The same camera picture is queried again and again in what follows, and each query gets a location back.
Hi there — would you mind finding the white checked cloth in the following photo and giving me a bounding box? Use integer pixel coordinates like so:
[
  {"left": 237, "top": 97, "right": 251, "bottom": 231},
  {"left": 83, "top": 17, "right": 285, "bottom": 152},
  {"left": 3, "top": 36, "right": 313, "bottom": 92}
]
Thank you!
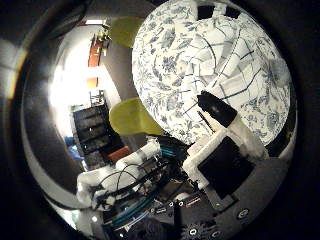
[{"left": 173, "top": 9, "right": 278, "bottom": 112}]

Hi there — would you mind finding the orange box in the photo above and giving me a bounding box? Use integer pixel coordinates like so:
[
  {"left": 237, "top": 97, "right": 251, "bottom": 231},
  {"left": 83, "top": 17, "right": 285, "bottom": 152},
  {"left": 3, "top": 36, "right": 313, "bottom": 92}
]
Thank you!
[{"left": 106, "top": 145, "right": 133, "bottom": 163}]

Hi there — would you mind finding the green chair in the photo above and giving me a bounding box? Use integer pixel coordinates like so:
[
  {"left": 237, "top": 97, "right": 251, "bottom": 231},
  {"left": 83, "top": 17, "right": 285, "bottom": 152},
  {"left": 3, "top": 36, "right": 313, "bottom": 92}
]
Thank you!
[
  {"left": 108, "top": 97, "right": 164, "bottom": 137},
  {"left": 109, "top": 16, "right": 146, "bottom": 49}
]

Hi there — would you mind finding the blue floral patterned plate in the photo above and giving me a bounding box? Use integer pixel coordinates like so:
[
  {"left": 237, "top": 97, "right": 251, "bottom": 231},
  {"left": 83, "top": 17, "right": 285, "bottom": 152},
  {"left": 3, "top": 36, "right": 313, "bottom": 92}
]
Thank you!
[{"left": 131, "top": 0, "right": 294, "bottom": 146}]

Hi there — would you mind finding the black shelf unit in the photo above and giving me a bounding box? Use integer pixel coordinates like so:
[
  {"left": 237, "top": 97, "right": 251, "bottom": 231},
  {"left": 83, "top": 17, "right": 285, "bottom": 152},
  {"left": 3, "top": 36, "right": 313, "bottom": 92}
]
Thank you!
[{"left": 72, "top": 103, "right": 118, "bottom": 158}]

